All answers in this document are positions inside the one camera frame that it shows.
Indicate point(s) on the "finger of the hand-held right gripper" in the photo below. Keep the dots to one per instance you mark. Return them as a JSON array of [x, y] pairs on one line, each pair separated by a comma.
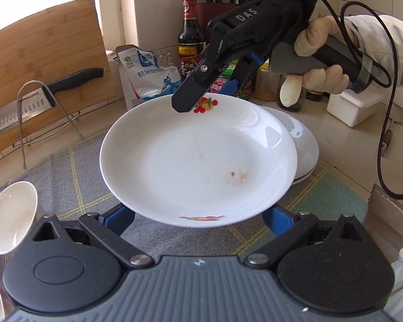
[[191, 94], [229, 85]]

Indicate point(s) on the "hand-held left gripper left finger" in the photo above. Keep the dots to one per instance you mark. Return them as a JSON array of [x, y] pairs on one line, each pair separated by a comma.
[[119, 216]]

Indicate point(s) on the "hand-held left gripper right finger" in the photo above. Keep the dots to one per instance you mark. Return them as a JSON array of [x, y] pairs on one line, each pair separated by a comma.
[[280, 219]]

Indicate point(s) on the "stained white plate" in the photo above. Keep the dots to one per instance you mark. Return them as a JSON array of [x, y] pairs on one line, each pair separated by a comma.
[[188, 161]]

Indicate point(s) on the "person's right hand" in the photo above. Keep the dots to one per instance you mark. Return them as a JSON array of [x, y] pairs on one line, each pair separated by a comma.
[[317, 37]]

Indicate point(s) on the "green lidded sauce jar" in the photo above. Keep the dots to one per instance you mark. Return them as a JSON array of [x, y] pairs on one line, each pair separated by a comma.
[[247, 90]]

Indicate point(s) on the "yellow lid spice jar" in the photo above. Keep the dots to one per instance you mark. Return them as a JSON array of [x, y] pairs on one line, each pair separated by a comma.
[[267, 87]]

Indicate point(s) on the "binder clip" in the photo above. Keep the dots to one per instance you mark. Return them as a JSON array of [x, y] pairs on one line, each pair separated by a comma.
[[160, 57]]

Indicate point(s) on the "white and blue salt bag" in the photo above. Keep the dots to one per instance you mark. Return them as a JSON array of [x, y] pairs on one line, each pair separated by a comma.
[[144, 77]]

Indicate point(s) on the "dark vinegar bottle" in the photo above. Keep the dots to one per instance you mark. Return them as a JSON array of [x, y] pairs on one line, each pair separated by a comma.
[[189, 37]]

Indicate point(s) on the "grey and teal checked towel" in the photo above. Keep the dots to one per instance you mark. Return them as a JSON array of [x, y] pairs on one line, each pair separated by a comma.
[[70, 181]]

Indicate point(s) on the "dark red knife block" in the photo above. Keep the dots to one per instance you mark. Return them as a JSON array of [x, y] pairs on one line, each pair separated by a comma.
[[215, 11]]

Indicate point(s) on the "clear glass bottle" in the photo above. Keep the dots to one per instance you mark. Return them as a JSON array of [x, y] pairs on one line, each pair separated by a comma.
[[297, 105]]

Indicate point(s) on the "white lidded container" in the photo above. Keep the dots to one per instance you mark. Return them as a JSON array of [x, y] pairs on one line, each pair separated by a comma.
[[352, 110]]

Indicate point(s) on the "wooden cutting board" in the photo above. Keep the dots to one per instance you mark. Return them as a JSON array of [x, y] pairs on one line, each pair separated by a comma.
[[53, 40]]

